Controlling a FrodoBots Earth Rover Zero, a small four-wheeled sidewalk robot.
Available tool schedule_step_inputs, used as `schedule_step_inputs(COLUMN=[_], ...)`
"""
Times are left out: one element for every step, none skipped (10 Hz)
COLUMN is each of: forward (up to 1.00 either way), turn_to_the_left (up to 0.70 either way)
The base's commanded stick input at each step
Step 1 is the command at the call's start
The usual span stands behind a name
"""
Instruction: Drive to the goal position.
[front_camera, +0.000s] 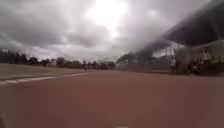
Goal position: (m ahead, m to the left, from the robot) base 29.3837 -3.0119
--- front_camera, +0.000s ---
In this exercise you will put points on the pale kerb strip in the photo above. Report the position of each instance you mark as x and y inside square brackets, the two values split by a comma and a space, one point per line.
[30, 79]

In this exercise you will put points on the dry grass field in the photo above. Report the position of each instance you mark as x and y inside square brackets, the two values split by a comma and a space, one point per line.
[30, 70]

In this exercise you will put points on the row of trees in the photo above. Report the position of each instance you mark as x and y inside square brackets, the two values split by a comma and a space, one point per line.
[60, 62]

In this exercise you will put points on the red brick pavement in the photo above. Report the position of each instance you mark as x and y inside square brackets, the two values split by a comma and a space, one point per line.
[113, 100]

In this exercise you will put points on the building with large canopy roof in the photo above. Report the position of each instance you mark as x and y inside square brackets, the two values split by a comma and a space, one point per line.
[200, 43]

